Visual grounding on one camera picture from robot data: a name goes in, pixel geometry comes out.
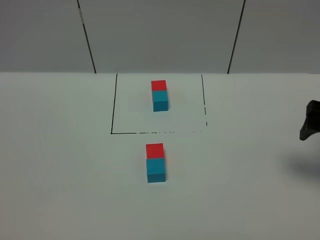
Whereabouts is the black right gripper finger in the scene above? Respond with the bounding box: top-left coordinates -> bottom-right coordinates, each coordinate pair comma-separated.
299,100 -> 320,141

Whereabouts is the blue template block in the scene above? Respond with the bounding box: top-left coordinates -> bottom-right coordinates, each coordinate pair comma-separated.
152,90 -> 169,112

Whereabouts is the red template block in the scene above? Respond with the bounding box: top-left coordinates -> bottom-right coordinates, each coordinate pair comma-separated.
151,80 -> 167,92

